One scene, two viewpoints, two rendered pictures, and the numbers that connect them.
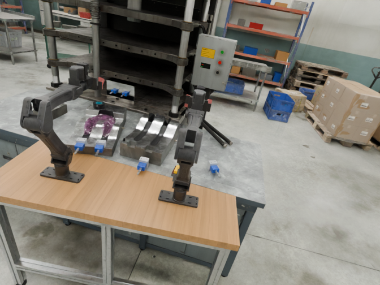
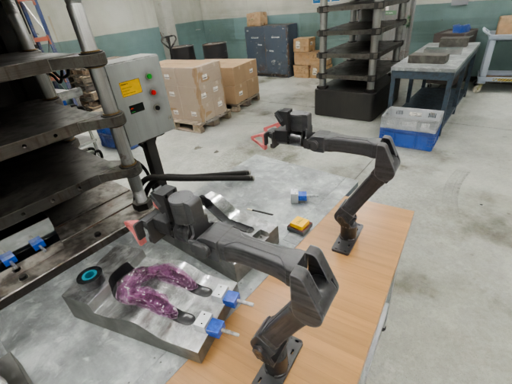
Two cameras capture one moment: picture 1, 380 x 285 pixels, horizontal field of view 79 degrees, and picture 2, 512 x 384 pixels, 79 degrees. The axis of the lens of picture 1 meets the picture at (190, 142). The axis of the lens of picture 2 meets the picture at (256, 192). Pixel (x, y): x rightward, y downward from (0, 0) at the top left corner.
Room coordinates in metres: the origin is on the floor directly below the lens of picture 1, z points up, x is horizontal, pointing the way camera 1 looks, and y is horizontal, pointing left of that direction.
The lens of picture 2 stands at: (0.62, 0.99, 1.66)
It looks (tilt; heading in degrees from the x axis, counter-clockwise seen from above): 32 degrees down; 305
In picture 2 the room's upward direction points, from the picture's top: 6 degrees counter-clockwise
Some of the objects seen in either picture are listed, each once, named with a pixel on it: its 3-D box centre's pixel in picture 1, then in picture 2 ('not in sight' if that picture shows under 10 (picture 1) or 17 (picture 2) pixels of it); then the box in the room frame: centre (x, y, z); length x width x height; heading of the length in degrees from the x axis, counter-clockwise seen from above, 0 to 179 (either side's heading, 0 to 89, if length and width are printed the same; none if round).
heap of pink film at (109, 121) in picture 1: (100, 121); (152, 283); (1.34, 0.60, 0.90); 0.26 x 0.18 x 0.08; 10
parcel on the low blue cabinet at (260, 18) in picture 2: not in sight; (257, 18); (5.00, -6.18, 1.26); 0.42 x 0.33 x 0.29; 174
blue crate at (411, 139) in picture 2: not in sight; (408, 133); (1.01, -2.96, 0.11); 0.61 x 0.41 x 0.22; 174
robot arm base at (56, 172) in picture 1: (61, 169); (276, 359); (0.88, 0.60, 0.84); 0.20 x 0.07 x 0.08; 89
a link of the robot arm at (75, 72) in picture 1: (73, 80); (195, 222); (1.06, 0.60, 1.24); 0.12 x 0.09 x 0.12; 179
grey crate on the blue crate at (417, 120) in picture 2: not in sight; (411, 119); (1.01, -2.96, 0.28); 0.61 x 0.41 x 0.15; 174
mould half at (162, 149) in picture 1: (155, 133); (212, 226); (1.38, 0.24, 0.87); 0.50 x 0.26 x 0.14; 172
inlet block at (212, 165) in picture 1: (215, 169); (304, 196); (1.14, -0.18, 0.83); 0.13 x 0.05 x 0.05; 24
